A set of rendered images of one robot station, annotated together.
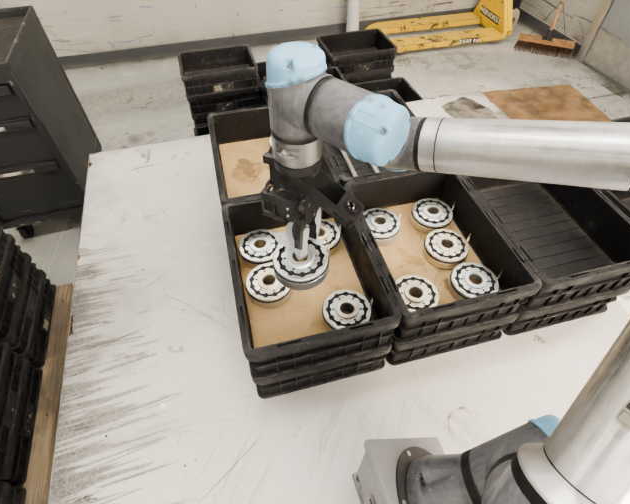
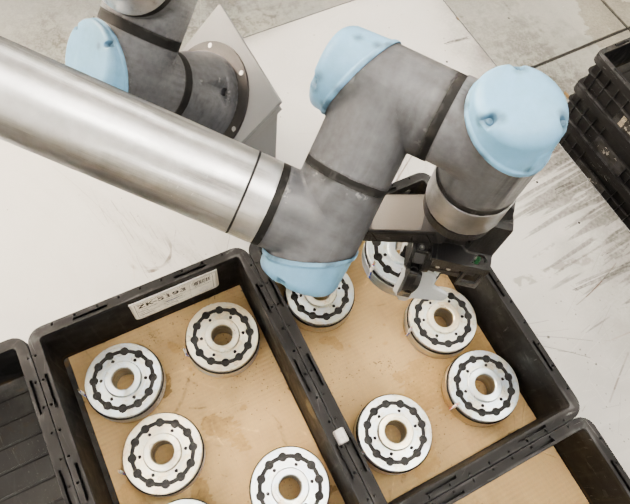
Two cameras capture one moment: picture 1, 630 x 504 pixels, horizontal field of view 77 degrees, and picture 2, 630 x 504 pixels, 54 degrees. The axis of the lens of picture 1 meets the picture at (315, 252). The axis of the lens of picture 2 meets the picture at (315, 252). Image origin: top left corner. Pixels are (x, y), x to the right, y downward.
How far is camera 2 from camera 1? 77 cm
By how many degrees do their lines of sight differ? 64
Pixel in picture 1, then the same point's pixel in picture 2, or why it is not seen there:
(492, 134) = (180, 121)
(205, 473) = (422, 167)
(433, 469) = (214, 96)
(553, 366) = not seen: hidden behind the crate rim
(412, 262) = (223, 420)
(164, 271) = (617, 397)
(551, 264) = not seen: outside the picture
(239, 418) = not seen: hidden behind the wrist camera
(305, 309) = (376, 301)
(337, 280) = (342, 359)
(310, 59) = (490, 75)
